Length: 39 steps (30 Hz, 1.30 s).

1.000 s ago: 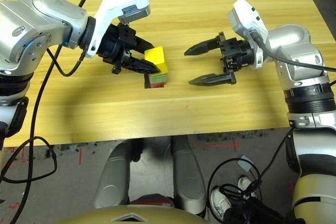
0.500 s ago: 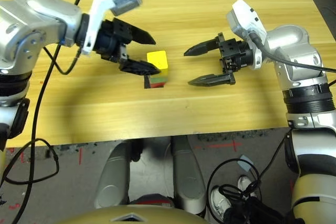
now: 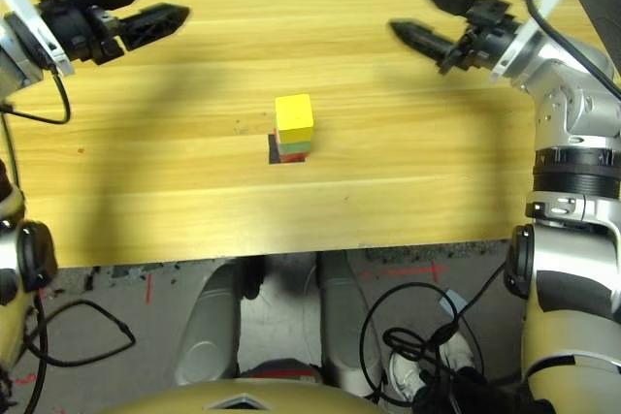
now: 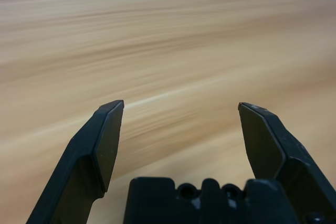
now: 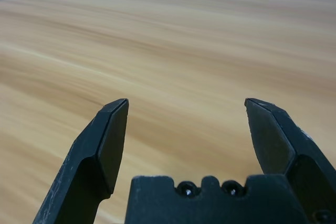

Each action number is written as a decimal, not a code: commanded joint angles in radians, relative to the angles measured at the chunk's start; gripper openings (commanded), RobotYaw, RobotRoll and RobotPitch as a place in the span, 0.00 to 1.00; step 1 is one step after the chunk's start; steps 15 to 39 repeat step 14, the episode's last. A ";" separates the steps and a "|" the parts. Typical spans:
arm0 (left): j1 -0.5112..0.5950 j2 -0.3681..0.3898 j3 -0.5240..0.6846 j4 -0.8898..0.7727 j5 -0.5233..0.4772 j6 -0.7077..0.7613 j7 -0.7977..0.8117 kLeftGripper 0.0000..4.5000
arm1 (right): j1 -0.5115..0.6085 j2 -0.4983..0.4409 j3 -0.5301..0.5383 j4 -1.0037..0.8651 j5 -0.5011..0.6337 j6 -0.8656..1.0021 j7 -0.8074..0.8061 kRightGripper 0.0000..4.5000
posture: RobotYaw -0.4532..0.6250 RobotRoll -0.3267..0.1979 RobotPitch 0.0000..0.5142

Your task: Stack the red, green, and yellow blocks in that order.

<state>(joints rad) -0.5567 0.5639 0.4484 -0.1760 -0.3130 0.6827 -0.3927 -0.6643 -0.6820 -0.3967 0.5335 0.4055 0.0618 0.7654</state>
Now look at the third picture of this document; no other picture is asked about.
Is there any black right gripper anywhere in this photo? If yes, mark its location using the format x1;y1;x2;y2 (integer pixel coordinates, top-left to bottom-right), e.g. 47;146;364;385
386;0;528;77

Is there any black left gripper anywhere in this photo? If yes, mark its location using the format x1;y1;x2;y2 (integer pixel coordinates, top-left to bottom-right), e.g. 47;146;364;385
37;0;192;66

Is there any yellow wooden block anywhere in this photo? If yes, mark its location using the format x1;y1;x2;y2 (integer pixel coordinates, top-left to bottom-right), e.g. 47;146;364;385
274;93;315;144

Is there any green wooden block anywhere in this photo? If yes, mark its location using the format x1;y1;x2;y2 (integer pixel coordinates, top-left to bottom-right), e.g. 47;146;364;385
276;140;312;156

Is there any small grey adapter box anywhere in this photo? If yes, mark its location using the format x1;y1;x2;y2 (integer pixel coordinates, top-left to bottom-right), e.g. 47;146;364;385
439;290;467;318

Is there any silver right robot leg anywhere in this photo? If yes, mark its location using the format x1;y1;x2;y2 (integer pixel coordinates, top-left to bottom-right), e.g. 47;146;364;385
317;249;382;398

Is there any silver robot leg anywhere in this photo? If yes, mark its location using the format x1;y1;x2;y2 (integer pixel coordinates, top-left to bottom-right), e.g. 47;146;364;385
173;258;244;386
317;249;382;398

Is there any silver left robot leg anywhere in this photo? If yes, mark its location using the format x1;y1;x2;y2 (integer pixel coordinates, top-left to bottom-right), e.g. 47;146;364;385
173;258;244;386

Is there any white sneaker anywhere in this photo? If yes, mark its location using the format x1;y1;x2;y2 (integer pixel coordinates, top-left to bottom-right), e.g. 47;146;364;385
443;331;474;366
390;353;428;403

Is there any beige robot torso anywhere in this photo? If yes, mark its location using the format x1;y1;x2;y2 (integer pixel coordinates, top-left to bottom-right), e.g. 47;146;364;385
94;358;389;414

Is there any black right camera cable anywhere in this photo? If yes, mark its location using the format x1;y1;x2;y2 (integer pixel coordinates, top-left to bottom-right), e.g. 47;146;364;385
361;0;621;408

